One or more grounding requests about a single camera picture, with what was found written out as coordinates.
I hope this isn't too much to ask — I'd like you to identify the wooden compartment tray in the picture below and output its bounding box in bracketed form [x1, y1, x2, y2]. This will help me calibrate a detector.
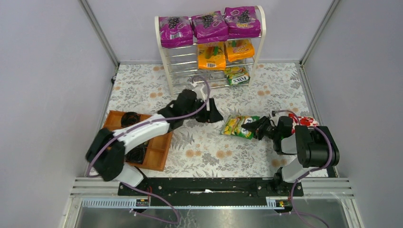
[103, 111, 173, 171]

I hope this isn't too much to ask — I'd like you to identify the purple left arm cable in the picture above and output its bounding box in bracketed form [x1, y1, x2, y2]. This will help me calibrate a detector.
[86, 75, 211, 225]

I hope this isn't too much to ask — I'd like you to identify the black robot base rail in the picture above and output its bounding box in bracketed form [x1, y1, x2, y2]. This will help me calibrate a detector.
[137, 178, 304, 207]

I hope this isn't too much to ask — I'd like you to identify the cream metal shelf rack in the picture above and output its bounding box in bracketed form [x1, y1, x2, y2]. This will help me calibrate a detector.
[154, 5, 267, 94]

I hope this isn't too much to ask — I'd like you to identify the black cable coil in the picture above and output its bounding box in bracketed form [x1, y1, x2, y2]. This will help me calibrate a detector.
[121, 112, 141, 128]
[125, 145, 147, 165]

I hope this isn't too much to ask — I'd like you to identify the black cable coil bottom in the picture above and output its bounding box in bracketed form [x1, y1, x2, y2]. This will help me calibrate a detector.
[125, 145, 147, 165]

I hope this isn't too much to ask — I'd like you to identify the red floral fabric pouch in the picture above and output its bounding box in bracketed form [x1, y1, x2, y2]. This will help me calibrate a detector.
[288, 113, 319, 134]

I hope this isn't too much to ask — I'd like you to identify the purple candy bag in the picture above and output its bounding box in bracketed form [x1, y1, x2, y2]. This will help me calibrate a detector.
[224, 6, 261, 39]
[191, 11, 229, 44]
[159, 16, 193, 48]

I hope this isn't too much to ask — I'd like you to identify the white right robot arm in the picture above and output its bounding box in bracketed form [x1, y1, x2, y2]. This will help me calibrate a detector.
[221, 110, 339, 184]

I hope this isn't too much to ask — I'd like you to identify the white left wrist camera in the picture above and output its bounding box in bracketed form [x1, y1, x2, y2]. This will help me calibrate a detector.
[192, 82, 208, 101]

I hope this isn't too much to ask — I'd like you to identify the green candy bag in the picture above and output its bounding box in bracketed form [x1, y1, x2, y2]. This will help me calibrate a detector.
[223, 66, 250, 86]
[220, 115, 260, 140]

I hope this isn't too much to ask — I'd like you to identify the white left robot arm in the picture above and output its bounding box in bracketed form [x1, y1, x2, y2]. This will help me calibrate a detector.
[86, 87, 211, 187]

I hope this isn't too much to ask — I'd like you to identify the orange candy bag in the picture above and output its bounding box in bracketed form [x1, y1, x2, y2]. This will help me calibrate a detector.
[197, 42, 226, 70]
[224, 39, 255, 62]

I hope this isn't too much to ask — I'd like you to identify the black cable coil top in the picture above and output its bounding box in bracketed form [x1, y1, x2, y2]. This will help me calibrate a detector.
[121, 112, 141, 128]

